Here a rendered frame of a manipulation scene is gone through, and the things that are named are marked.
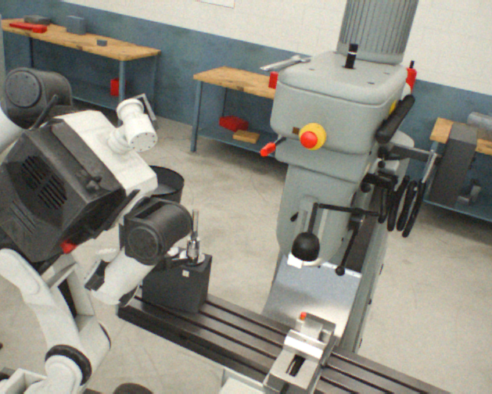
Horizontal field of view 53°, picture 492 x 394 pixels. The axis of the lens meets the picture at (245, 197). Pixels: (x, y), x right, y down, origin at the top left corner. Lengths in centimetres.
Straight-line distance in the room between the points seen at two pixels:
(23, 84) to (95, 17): 600
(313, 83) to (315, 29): 461
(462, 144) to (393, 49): 34
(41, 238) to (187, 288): 74
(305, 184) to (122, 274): 53
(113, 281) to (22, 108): 46
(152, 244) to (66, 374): 57
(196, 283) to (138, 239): 68
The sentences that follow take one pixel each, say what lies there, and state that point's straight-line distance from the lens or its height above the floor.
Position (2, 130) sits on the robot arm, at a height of 166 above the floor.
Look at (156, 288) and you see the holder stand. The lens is 184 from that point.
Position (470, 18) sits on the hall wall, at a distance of 551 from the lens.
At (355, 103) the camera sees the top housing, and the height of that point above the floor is 185.
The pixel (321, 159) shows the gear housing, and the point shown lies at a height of 167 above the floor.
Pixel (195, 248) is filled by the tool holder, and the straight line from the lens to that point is 174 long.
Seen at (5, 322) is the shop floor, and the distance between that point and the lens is 329.
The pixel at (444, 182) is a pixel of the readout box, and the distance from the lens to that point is 159.
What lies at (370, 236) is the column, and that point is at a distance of 188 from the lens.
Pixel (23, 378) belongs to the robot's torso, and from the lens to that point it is 196.
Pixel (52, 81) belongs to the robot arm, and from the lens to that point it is 126.
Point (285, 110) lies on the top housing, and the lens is 118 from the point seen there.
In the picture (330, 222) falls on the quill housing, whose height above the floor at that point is 149.
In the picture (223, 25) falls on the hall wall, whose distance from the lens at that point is 617.
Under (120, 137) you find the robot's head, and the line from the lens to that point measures 118.
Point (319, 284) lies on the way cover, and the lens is 198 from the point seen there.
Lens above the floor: 211
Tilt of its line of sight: 26 degrees down
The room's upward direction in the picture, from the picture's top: 9 degrees clockwise
